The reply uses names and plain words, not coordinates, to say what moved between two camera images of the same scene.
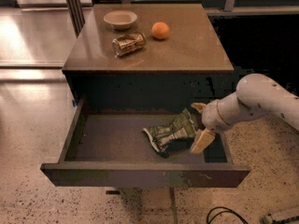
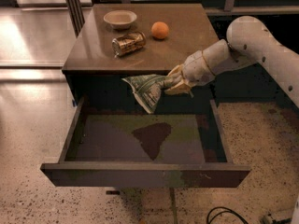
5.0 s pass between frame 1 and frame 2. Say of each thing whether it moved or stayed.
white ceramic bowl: stayed
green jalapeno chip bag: moved
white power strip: stayed
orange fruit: stayed
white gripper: moved
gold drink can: stayed
